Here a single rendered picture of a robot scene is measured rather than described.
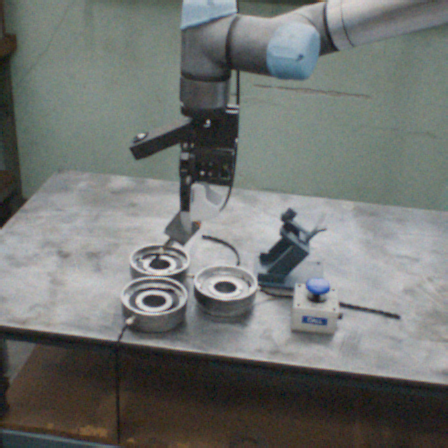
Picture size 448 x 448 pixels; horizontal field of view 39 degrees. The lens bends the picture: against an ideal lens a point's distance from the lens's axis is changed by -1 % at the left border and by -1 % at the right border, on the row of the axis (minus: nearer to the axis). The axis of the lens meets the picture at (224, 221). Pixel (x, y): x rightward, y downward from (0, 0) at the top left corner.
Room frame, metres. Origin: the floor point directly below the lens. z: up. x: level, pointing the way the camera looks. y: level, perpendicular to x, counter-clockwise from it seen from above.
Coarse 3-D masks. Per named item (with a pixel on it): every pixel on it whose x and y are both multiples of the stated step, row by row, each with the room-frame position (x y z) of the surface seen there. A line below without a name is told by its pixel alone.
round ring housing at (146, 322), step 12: (132, 288) 0.86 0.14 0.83; (180, 288) 0.86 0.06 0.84; (144, 300) 0.84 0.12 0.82; (156, 300) 0.85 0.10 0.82; (168, 300) 0.83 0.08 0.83; (180, 300) 0.83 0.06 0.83; (132, 312) 0.78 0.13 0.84; (144, 312) 0.78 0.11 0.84; (168, 312) 0.78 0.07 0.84; (180, 312) 0.80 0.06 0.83; (132, 324) 0.79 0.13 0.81; (144, 324) 0.77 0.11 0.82; (156, 324) 0.78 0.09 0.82; (168, 324) 0.78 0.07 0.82
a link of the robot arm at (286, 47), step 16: (240, 16) 0.88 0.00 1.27; (288, 16) 0.90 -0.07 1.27; (240, 32) 0.85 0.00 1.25; (256, 32) 0.84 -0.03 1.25; (272, 32) 0.84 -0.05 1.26; (288, 32) 0.83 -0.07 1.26; (304, 32) 0.83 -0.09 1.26; (240, 48) 0.84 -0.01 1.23; (256, 48) 0.83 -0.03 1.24; (272, 48) 0.83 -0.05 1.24; (288, 48) 0.82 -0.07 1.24; (304, 48) 0.82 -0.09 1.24; (240, 64) 0.85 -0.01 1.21; (256, 64) 0.84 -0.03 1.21; (272, 64) 0.83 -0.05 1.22; (288, 64) 0.82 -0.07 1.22; (304, 64) 0.82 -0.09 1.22; (304, 80) 0.84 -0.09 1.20
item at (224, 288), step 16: (208, 272) 0.92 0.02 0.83; (224, 272) 0.93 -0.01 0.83; (240, 272) 0.92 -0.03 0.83; (208, 288) 0.87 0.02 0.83; (224, 288) 0.90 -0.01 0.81; (240, 288) 0.88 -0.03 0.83; (256, 288) 0.87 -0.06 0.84; (208, 304) 0.83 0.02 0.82; (224, 304) 0.83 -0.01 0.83; (240, 304) 0.83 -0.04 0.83
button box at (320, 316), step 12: (300, 288) 0.87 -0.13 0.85; (336, 288) 0.88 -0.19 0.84; (300, 300) 0.83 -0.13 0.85; (312, 300) 0.83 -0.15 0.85; (324, 300) 0.83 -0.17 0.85; (336, 300) 0.84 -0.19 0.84; (300, 312) 0.81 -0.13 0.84; (312, 312) 0.81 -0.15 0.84; (324, 312) 0.81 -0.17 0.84; (336, 312) 0.81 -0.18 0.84; (300, 324) 0.81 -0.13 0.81; (312, 324) 0.81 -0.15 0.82; (324, 324) 0.81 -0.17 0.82; (336, 324) 0.81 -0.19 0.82
